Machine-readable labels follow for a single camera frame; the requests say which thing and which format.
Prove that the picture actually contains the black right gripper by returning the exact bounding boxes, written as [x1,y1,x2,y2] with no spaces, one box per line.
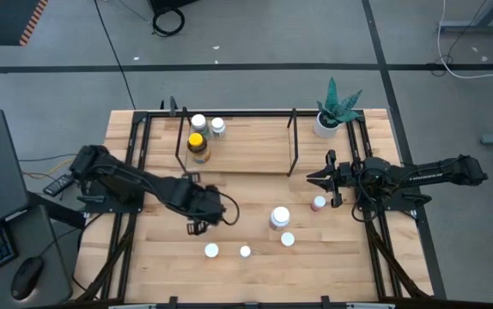
[306,149,362,209]

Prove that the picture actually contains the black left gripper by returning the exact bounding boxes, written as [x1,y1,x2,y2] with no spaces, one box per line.
[180,171,225,236]

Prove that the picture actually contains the large plain white bottle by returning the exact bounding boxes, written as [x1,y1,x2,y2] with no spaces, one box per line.
[269,205,291,232]

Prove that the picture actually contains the brown fish oil bottle yellow cap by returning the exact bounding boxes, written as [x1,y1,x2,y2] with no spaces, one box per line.
[186,131,212,165]

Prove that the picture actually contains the small white bottle grey label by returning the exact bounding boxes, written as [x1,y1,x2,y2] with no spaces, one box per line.
[210,117,227,138]

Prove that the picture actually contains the clear bottle green label white cap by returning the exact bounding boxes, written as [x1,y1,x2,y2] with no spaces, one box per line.
[190,113,211,141]

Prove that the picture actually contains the pink-capped small bottle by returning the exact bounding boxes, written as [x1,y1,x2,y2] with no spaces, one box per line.
[309,195,327,212]

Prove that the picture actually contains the green plant in white pot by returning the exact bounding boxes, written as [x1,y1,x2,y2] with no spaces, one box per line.
[313,76,363,139]

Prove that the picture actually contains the black rectangular control box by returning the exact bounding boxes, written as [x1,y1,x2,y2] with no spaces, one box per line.
[42,173,76,197]

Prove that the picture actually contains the black computer mouse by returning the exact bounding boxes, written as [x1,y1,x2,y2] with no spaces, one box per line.
[9,256,45,300]

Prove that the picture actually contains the black stand base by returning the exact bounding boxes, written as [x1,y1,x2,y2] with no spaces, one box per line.
[148,0,200,14]

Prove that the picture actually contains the grey desk leg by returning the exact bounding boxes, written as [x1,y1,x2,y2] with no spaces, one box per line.
[438,0,493,34]

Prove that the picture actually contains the black mat orange stripes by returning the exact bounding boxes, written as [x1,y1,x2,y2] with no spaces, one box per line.
[0,0,49,47]

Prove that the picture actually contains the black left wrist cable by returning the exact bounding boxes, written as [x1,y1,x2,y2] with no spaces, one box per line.
[216,191,241,227]

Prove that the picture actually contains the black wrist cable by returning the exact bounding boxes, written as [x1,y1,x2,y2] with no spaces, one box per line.
[350,169,380,223]
[216,191,241,227]

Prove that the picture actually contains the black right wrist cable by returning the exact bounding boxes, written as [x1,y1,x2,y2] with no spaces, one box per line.
[350,169,380,223]

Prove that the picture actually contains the wooden shelf black metal frame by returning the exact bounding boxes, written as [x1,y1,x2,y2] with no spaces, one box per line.
[173,106,300,178]

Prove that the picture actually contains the black metal rig frame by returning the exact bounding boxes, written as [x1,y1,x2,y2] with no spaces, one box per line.
[74,96,435,309]

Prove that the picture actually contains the yellow wire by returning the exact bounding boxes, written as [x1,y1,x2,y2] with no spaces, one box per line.
[46,157,77,176]

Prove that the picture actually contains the white floor cable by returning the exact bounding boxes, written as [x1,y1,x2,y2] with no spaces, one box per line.
[437,0,493,81]

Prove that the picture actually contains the black coiled cable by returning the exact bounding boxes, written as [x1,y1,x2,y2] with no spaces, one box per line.
[151,6,186,38]

